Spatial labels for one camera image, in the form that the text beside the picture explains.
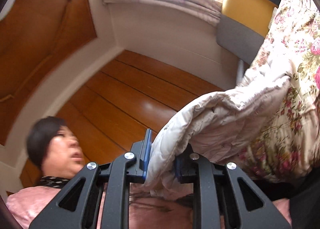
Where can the white quilted duvet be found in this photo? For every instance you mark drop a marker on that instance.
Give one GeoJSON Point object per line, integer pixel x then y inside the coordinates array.
{"type": "Point", "coordinates": [212, 118]}

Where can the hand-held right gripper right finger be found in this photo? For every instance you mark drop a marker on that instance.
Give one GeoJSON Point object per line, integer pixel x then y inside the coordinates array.
{"type": "Point", "coordinates": [178, 170]}

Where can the floral bedspread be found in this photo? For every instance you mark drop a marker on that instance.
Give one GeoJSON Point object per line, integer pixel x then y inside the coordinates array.
{"type": "Point", "coordinates": [295, 68]}

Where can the wooden wardrobe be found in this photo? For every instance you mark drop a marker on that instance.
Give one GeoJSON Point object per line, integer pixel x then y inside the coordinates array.
{"type": "Point", "coordinates": [125, 93]}

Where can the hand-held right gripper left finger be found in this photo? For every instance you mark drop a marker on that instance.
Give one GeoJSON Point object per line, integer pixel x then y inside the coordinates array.
{"type": "Point", "coordinates": [146, 150]}

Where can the grey yellow blue headboard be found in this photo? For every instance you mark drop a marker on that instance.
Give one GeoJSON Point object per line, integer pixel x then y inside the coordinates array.
{"type": "Point", "coordinates": [240, 1]}

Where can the person's head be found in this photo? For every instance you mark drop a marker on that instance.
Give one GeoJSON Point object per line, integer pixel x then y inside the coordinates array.
{"type": "Point", "coordinates": [57, 146]}

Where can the black dotted scarf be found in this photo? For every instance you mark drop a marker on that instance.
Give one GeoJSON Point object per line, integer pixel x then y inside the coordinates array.
{"type": "Point", "coordinates": [53, 181]}

